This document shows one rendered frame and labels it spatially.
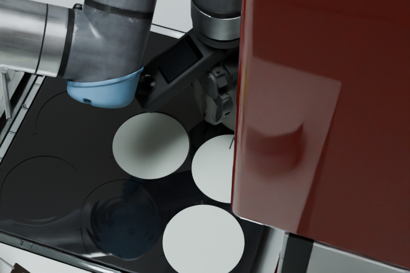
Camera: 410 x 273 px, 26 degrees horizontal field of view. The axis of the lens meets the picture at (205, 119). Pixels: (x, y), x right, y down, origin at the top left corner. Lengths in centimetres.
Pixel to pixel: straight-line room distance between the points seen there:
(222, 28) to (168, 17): 42
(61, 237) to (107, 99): 24
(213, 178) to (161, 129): 10
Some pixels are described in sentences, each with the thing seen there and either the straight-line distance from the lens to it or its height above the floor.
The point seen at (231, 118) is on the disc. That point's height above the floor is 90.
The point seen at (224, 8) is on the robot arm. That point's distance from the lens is 93.
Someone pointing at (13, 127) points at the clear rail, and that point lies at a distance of 119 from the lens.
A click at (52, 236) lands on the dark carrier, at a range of 111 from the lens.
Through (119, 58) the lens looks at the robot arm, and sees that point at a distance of 93.
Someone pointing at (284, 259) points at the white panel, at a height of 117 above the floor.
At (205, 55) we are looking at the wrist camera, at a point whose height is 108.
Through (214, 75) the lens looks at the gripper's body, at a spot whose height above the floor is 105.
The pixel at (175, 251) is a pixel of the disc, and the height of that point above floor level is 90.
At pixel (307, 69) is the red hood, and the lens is 54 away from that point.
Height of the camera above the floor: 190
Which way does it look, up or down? 58 degrees down
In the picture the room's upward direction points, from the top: straight up
